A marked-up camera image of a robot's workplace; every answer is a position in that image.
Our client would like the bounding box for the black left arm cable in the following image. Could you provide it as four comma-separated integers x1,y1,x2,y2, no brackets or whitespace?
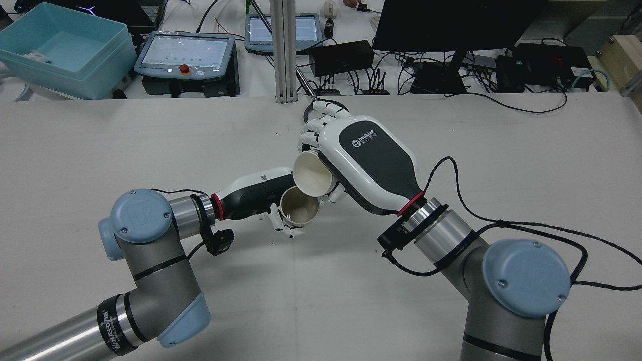
149,188,211,261

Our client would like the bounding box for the long black table cable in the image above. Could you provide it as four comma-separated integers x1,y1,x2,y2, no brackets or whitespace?
444,89,568,114

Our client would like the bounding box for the black Huawei monitor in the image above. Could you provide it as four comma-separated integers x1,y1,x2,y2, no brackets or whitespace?
372,0,548,95

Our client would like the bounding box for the grey adapter hub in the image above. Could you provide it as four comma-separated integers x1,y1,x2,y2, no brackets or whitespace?
464,54,497,71

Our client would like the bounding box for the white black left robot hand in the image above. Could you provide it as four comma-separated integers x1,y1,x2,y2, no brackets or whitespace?
212,168,307,239

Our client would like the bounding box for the teal plastic bin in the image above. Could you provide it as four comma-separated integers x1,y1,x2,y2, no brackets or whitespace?
0,3,137,100

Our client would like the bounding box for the aluminium profile post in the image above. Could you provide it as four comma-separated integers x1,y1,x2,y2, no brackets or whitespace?
270,0,299,104

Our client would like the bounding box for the black pendant holder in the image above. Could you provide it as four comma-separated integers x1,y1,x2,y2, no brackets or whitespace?
142,75,240,98

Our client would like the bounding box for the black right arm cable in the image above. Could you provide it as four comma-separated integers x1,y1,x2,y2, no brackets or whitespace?
384,156,642,361

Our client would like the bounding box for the teal cable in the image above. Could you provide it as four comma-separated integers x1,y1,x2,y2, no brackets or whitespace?
571,68,611,93

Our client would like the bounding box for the grey teach pendant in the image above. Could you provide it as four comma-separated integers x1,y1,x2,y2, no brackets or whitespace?
244,13,323,54

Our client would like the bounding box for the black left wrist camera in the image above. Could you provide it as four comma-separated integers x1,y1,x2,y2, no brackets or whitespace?
203,228,235,257

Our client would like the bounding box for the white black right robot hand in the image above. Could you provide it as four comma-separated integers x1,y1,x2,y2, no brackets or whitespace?
298,99,426,217

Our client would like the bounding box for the small black electronics box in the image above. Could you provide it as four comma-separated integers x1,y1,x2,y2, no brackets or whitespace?
496,54,525,93

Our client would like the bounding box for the black rectangular box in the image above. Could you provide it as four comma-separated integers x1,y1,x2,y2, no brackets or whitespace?
308,40,375,77

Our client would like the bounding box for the light wooden box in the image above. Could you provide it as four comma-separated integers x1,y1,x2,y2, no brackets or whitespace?
597,34,642,111

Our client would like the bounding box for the white paper cup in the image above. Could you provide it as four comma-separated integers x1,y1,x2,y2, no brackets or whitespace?
279,186,320,226
292,149,338,197

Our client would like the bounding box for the teach pendant with red button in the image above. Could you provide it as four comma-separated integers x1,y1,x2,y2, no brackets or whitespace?
133,31,237,83

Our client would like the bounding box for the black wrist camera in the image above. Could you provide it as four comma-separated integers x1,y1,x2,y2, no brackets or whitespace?
203,228,235,257
377,226,418,260

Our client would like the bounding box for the black metal claw tool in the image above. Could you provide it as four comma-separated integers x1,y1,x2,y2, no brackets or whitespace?
295,64,350,123

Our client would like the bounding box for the large black electronics box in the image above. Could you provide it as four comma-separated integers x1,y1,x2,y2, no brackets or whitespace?
514,43,595,92

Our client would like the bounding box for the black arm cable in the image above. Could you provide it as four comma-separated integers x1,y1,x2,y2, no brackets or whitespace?
149,188,211,261
384,156,642,361

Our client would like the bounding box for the black laptop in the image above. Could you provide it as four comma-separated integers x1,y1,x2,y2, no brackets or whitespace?
14,0,167,35

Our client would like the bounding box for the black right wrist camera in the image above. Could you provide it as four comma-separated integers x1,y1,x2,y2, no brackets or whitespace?
377,226,418,260

